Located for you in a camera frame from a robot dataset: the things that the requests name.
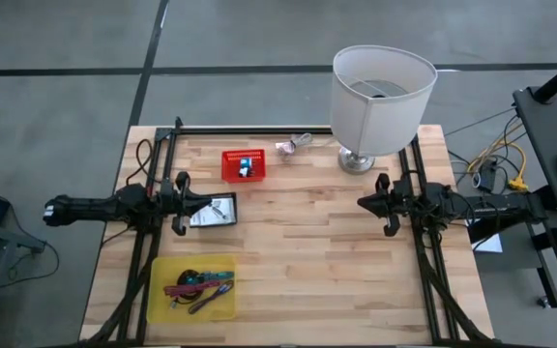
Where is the yellow translucent plastic bin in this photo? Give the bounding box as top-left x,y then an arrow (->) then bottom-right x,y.
145,253 -> 238,325

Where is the table lamp with grey shade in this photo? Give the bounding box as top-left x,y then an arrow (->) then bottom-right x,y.
329,44 -> 439,176

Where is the black floor cable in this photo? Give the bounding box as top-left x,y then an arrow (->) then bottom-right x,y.
7,241 -> 62,287

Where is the magenta cable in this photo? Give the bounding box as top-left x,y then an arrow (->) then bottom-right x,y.
162,283 -> 208,298

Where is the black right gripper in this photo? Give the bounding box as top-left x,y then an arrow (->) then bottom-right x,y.
357,172 -> 409,238

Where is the black shallow tray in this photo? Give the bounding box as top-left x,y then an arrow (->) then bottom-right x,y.
189,191 -> 239,229

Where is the white printed paper sheet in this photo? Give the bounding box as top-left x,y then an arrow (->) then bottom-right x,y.
471,219 -> 504,254

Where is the yellow cable bundle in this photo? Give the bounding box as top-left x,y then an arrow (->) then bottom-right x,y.
466,130 -> 531,192

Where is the black side workstation cart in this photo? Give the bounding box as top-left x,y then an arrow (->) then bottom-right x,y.
466,50 -> 557,330

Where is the red plastic mesh basket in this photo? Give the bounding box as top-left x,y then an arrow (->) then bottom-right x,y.
220,148 -> 267,185

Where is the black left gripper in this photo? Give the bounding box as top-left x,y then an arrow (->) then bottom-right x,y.
161,171 -> 212,237

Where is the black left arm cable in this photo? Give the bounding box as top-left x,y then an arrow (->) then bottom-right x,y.
126,138 -> 155,188

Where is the black power box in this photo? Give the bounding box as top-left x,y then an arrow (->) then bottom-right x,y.
476,158 -> 501,192

